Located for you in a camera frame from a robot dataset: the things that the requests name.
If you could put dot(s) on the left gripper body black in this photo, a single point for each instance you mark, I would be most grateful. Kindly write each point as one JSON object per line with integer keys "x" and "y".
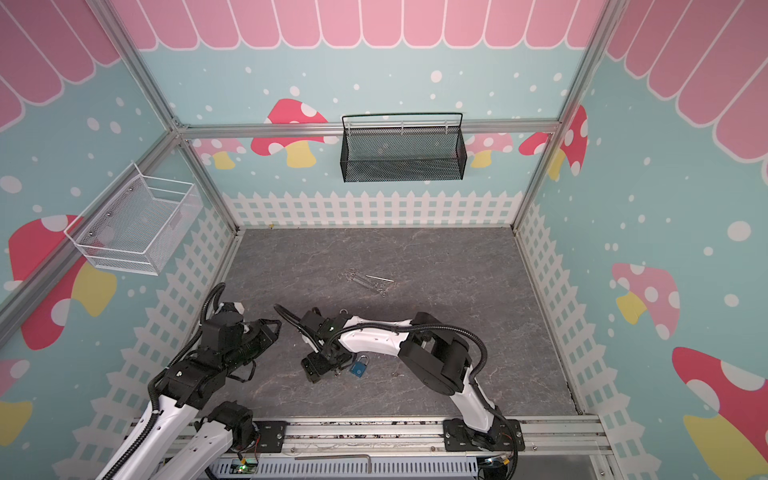
{"x": 254, "y": 343}

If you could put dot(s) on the metal hex key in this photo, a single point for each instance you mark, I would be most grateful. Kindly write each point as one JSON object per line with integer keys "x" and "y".
{"x": 379, "y": 279}

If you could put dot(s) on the white wire mesh basket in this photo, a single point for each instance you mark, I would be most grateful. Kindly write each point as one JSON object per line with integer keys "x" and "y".
{"x": 136, "y": 225}

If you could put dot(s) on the shorter silver wrench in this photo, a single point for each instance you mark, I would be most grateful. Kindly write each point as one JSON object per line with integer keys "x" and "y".
{"x": 361, "y": 280}

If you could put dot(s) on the large blue padlock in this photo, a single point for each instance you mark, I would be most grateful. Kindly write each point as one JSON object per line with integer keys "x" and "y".
{"x": 359, "y": 366}

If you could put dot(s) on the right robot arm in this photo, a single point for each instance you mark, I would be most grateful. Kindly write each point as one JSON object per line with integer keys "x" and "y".
{"x": 444, "y": 358}

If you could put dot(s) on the longer silver wrench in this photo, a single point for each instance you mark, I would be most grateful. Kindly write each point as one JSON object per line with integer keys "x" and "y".
{"x": 380, "y": 292}

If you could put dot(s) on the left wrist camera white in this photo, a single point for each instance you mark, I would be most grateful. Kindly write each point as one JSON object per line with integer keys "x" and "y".
{"x": 231, "y": 307}

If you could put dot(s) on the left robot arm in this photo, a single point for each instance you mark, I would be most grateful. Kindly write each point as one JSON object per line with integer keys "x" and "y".
{"x": 176, "y": 396}

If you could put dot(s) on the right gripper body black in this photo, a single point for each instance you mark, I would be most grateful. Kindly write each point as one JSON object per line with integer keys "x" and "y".
{"x": 321, "y": 343}

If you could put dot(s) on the black wire mesh basket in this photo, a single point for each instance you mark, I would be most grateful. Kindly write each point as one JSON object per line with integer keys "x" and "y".
{"x": 403, "y": 147}

